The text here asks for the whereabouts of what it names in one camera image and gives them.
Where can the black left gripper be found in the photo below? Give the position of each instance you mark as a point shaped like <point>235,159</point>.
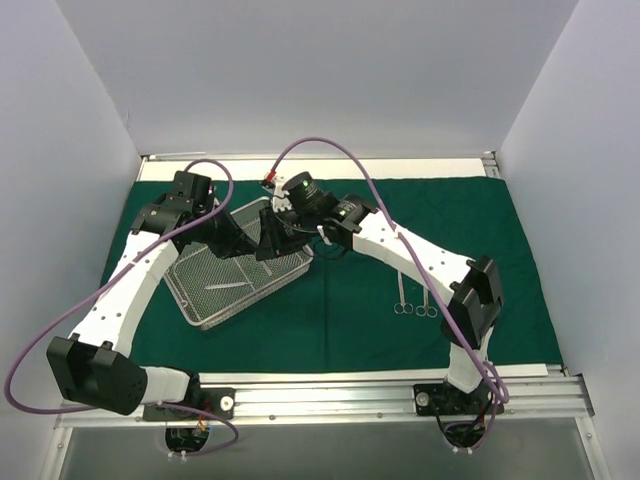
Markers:
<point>226,238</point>

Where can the small steel scissors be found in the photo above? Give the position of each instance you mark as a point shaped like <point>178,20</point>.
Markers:
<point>402,307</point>

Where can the green surgical drape cloth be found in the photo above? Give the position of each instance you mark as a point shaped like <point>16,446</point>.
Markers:
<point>339,316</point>

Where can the steel tweezers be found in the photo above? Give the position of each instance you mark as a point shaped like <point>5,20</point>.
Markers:
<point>228,286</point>

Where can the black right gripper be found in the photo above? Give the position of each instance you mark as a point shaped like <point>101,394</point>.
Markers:
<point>279,232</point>

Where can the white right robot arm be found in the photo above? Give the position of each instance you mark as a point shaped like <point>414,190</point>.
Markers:
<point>468,291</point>

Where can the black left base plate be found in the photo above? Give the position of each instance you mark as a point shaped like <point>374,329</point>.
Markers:
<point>218,401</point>

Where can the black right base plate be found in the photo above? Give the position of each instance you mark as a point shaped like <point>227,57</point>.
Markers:
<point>443,399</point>

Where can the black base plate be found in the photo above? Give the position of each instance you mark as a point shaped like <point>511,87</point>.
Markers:
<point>443,399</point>
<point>218,401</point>

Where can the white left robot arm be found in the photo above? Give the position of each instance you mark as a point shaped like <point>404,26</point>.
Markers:
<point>92,366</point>

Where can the steel surgical scissors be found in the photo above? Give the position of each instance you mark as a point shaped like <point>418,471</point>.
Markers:
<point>425,309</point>

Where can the steel mesh instrument tray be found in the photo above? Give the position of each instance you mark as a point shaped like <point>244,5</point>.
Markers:
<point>217,275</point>

